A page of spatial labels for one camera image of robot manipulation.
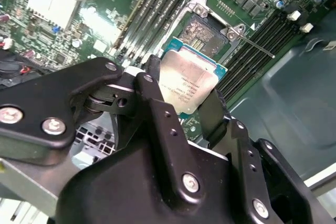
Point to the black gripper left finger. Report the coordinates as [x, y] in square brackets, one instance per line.
[47, 95]

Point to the thin silver locking lever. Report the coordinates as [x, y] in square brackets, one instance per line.
[257, 47]

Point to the silver CPU with green substrate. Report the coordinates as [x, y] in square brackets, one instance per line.
[189, 77]

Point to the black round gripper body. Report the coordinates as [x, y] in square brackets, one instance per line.
[126, 195]

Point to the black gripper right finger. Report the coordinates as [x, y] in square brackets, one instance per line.
[236, 140]

